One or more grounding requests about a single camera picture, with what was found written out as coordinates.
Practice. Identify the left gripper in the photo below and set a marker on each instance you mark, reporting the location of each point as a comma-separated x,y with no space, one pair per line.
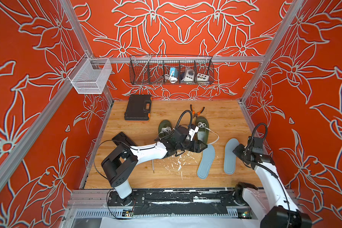
194,145

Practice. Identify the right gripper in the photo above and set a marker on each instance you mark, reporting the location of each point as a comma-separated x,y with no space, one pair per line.
237,150

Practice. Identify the grey insole being inserted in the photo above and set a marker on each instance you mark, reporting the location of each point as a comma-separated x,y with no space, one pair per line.
230,158

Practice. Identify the green shoe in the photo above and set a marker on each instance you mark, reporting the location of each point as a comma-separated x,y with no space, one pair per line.
165,129
204,131

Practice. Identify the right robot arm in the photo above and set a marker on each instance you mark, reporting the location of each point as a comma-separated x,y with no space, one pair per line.
279,211

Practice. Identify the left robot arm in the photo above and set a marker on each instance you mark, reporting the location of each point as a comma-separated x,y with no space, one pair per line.
121,162

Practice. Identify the grey insole on table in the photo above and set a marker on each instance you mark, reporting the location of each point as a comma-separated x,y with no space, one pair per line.
208,156

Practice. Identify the white dotted box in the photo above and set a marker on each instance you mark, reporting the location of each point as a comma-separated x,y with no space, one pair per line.
202,78

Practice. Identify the black tool case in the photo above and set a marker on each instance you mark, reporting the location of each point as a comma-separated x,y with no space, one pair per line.
138,108

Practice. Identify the blue white box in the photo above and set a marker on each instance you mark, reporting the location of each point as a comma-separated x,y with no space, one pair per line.
173,74

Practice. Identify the clear plastic bin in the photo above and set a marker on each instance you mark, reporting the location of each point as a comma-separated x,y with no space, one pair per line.
90,81

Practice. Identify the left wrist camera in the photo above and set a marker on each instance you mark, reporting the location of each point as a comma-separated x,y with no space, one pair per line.
192,132

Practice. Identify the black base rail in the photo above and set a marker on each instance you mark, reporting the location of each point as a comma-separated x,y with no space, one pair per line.
204,202

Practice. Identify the black wire basket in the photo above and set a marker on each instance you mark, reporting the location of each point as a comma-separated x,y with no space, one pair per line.
155,69

